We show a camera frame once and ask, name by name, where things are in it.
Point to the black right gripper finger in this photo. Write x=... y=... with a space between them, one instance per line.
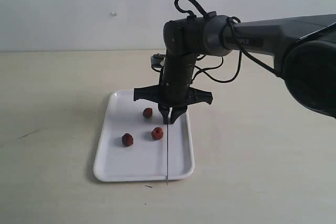
x=176 y=113
x=164 y=112

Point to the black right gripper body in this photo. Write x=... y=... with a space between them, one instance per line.
x=174 y=87

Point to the thin metal skewer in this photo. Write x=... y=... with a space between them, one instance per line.
x=167 y=154

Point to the dark red fruit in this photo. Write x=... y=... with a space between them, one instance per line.
x=127 y=140

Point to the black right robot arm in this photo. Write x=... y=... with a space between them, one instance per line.
x=303 y=50

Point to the white rectangular plastic tray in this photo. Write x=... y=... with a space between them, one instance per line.
x=145 y=160

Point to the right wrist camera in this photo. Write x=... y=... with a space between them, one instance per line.
x=157 y=62

